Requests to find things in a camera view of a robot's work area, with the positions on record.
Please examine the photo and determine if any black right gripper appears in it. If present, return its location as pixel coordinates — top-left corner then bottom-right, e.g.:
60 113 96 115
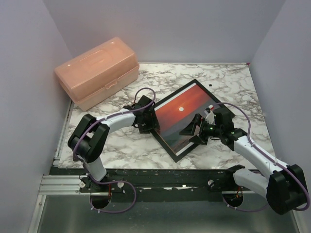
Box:
180 113 223 145

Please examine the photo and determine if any red sunset photo print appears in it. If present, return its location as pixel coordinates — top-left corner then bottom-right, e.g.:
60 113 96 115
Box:
155 83 214 157

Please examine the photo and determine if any wooden picture frame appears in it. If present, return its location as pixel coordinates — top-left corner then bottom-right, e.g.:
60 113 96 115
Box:
150 79 236 163

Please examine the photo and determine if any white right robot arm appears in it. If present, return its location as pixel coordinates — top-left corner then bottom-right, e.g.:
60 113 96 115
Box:
180 105 311 215

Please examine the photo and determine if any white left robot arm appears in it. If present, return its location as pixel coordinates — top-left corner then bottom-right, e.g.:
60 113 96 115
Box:
68 95 159 192

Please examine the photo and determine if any pink plastic storage box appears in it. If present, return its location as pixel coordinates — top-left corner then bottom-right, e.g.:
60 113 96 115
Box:
54 37 139 111

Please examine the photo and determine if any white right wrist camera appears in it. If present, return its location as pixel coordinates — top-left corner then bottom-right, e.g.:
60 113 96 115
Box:
205 105 214 124

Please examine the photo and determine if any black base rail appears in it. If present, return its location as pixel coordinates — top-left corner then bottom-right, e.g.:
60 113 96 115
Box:
50 166 245 205

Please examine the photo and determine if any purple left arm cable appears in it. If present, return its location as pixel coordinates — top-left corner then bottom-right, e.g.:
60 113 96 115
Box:
72 87 156 214

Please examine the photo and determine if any aluminium extrusion rail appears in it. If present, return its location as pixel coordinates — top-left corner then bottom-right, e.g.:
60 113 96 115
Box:
38 174 83 195

